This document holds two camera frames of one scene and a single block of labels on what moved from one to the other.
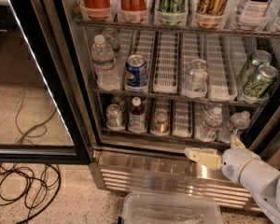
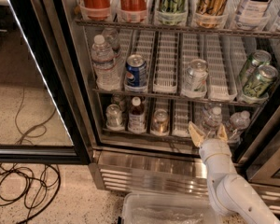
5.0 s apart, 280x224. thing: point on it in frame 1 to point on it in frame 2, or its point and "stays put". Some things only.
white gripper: x=235 y=164 to x=213 y=147
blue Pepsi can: x=136 y=77 stays put
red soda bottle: x=133 y=4 stays put
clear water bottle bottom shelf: x=208 y=130 stays put
